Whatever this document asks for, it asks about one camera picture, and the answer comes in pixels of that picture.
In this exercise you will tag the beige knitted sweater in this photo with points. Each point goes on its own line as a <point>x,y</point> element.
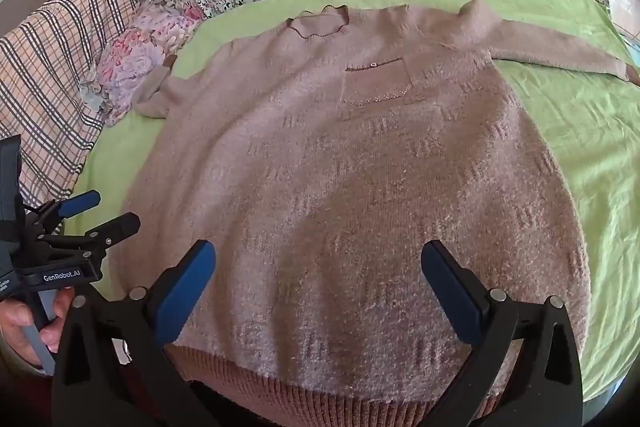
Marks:
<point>345,187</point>

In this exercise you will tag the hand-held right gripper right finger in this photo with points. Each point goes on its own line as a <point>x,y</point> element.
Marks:
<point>457,294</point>

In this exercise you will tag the pink purple floral pillow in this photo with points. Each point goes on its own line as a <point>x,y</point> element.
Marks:
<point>135,57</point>

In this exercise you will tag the plaid blanket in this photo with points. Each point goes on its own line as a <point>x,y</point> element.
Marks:
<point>55,67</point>

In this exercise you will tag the person's left hand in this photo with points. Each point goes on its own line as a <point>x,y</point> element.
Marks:
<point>30,317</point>

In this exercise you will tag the green bed sheet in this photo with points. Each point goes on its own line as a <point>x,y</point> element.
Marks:
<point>590,137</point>

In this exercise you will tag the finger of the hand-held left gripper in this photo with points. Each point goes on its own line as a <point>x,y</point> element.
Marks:
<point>117,227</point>
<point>77,203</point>

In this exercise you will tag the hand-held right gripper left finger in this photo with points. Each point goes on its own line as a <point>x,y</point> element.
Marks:
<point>176,296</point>

